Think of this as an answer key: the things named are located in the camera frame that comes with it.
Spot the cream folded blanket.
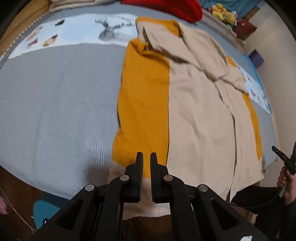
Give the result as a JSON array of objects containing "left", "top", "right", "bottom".
[{"left": 48, "top": 0, "right": 116, "bottom": 12}]

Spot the black cable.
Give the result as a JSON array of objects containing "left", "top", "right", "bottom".
[{"left": 229, "top": 191, "right": 285, "bottom": 209}]

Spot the red folded blanket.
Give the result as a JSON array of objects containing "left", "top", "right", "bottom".
[{"left": 121, "top": 0, "right": 203, "bottom": 23}]

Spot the teal stool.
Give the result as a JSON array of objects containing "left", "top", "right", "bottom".
[{"left": 32, "top": 192, "right": 73, "bottom": 230}]

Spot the yellow plush toy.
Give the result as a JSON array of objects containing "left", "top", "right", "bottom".
[
  {"left": 223, "top": 10, "right": 238, "bottom": 24},
  {"left": 211, "top": 3, "right": 226, "bottom": 18}
]

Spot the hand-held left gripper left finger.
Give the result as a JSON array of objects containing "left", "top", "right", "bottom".
[{"left": 29, "top": 152, "right": 144, "bottom": 241}]

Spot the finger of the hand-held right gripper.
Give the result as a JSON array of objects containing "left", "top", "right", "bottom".
[{"left": 272, "top": 146, "right": 296, "bottom": 175}]

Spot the person's dark trouser leg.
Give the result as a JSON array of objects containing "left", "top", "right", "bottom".
[{"left": 230, "top": 185, "right": 296, "bottom": 241}]

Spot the blue curtain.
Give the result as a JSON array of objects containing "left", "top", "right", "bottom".
[{"left": 199, "top": 0, "right": 264, "bottom": 19}]

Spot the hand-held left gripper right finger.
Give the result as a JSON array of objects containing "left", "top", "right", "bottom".
[{"left": 150, "top": 152, "right": 270, "bottom": 241}]

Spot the beige and mustard hooded jacket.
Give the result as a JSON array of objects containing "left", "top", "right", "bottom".
[{"left": 112, "top": 16, "right": 264, "bottom": 218}]

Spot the person's right hand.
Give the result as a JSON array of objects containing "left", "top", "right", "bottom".
[{"left": 277, "top": 166, "right": 296, "bottom": 205}]

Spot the grey printed bedsheet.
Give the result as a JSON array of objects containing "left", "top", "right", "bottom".
[{"left": 0, "top": 5, "right": 279, "bottom": 200}]

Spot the dark red cushion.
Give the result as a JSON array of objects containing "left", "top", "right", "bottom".
[{"left": 233, "top": 19, "right": 258, "bottom": 41}]

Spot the thin beige cord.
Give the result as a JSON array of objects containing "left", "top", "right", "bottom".
[{"left": 0, "top": 187, "right": 36, "bottom": 232}]

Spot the purple box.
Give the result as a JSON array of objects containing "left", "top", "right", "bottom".
[{"left": 248, "top": 49, "right": 264, "bottom": 69}]

